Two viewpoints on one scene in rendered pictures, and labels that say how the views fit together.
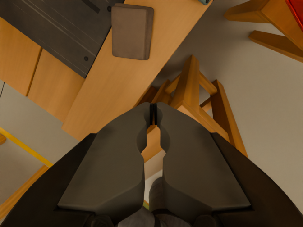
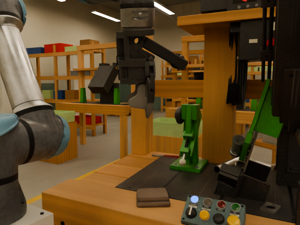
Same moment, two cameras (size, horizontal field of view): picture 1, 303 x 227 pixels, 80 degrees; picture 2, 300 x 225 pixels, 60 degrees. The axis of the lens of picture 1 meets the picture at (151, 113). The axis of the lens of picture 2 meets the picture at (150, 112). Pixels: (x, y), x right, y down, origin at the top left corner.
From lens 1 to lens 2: 0.64 m
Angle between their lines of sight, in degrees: 78
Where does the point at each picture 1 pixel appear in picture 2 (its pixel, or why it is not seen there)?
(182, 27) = (163, 218)
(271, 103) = not seen: outside the picture
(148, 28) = (158, 202)
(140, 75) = (122, 205)
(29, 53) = (126, 175)
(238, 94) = not seen: outside the picture
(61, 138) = not seen: outside the picture
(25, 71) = (113, 173)
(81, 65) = (124, 185)
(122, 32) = (152, 190)
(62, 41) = (138, 181)
